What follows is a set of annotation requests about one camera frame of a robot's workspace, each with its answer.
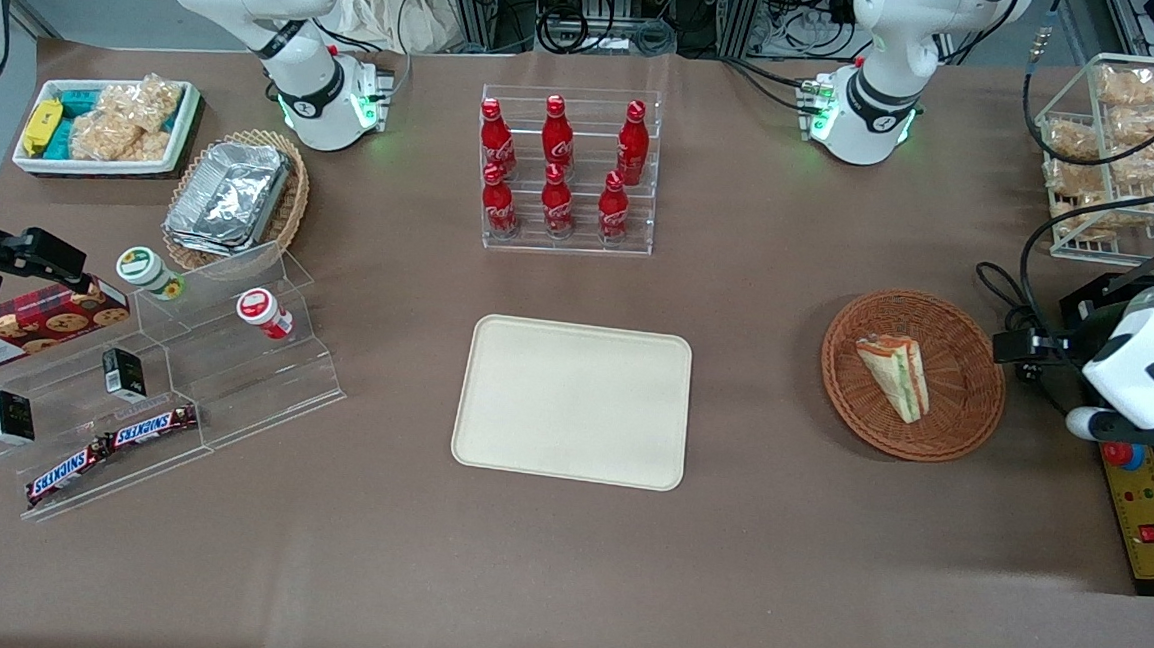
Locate red tartan cookie box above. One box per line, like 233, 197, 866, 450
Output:
0, 271, 133, 387

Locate clear rice cracker bag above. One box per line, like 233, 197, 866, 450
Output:
68, 108, 173, 167
98, 72, 185, 136

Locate clear acrylic bottle rack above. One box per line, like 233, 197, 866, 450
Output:
471, 81, 663, 260

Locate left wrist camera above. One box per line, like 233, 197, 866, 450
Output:
1063, 404, 1154, 452

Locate yellow snack packet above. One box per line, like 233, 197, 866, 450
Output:
21, 97, 64, 159

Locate triangular sandwich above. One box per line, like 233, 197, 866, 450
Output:
851, 331, 935, 426

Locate aluminium foil container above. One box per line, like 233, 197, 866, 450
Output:
163, 138, 293, 262

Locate round brown wicker basket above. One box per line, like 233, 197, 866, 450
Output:
815, 284, 1013, 467

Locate yellow emergency stop control box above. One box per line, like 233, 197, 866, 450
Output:
1090, 436, 1154, 598

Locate green lid white cup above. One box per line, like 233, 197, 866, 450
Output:
115, 245, 188, 302

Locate oval light wicker basket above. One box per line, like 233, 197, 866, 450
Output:
162, 124, 314, 278

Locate black cable bundle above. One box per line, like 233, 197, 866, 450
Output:
533, 0, 680, 63

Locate Snickers chocolate bar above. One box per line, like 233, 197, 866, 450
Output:
105, 399, 200, 454
25, 434, 113, 512

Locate small black box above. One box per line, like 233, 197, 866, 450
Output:
0, 390, 39, 447
99, 346, 150, 404

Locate beige rectangular tray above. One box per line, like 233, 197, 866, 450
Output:
448, 312, 695, 494

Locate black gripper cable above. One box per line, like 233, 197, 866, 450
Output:
972, 178, 1154, 345

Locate red cola bottle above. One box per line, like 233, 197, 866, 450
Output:
615, 98, 652, 187
479, 162, 522, 240
596, 169, 632, 244
539, 163, 578, 241
540, 94, 578, 176
476, 97, 521, 181

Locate white rectangular snack bin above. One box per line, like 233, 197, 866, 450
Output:
11, 70, 202, 184

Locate clear acrylic stepped display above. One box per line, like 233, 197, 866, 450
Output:
0, 224, 355, 541

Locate beige cloth bag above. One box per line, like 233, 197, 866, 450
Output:
328, 0, 458, 57

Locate black cable with metal connector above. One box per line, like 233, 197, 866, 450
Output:
1018, 0, 1154, 172

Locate bagged fried snack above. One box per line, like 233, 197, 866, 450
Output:
1051, 198, 1114, 242
1107, 104, 1154, 150
1043, 117, 1103, 163
1111, 137, 1154, 188
1094, 65, 1154, 108
1044, 157, 1117, 201

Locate red lid white cup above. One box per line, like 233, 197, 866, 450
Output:
235, 286, 296, 341

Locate white wire basket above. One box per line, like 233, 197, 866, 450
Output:
1027, 50, 1154, 267

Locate black arm base cables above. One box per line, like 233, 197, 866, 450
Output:
718, 54, 816, 115

